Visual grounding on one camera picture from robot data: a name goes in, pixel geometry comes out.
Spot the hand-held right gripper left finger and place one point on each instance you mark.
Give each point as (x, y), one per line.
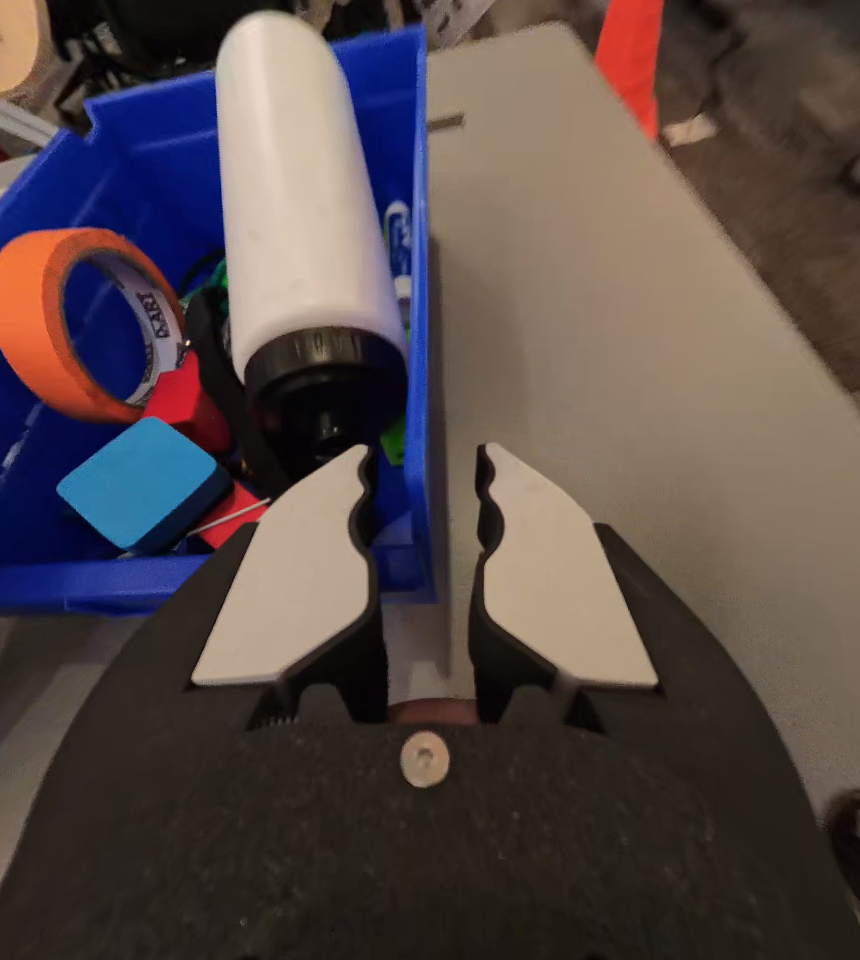
(295, 592)

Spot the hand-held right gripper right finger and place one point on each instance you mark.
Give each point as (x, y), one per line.
(565, 592)

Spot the red bar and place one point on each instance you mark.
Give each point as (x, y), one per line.
(239, 510)

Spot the lime green segmented stick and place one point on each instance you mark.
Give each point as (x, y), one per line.
(394, 444)

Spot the light blue foam block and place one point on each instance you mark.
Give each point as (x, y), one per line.
(137, 480)

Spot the red block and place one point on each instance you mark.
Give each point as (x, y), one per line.
(186, 405)

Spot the white marker with blue cap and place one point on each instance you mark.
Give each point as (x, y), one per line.
(398, 247)

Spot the orange tape roll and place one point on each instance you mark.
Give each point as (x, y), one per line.
(21, 315)

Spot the blue plastic bin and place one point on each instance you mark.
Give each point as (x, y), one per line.
(137, 187)

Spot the orange traffic cone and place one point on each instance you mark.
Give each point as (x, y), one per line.
(629, 60)

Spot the black board with wooden rim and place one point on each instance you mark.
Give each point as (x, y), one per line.
(10, 52)

